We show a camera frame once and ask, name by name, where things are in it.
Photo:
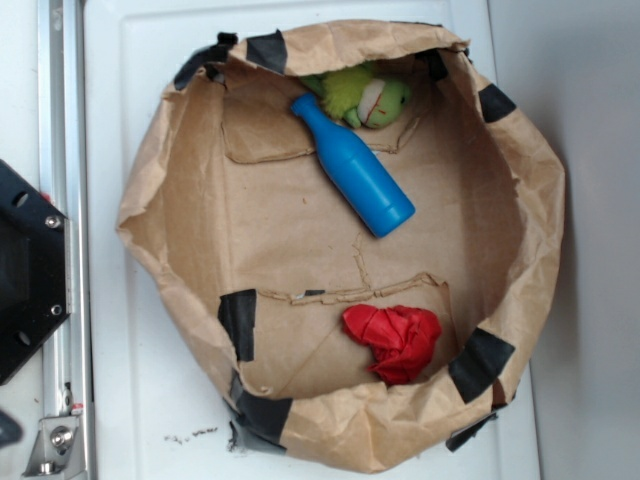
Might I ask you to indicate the crumpled red paper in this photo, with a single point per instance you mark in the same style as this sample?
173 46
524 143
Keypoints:
402 339

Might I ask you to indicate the aluminium frame rail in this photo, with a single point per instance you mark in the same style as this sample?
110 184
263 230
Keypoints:
66 355

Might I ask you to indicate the brown paper bag bin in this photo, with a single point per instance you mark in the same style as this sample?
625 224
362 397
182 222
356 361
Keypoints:
256 254

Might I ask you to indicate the metal corner bracket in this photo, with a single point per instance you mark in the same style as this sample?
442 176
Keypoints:
56 453

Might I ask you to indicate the white tray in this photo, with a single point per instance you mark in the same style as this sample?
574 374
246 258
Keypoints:
157 415

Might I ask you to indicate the green plush toy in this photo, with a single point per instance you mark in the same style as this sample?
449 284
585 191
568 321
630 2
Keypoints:
359 96

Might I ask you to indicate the blue plastic bottle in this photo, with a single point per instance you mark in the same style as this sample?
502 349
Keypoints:
355 170

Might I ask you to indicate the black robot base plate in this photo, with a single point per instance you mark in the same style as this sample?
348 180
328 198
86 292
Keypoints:
33 271

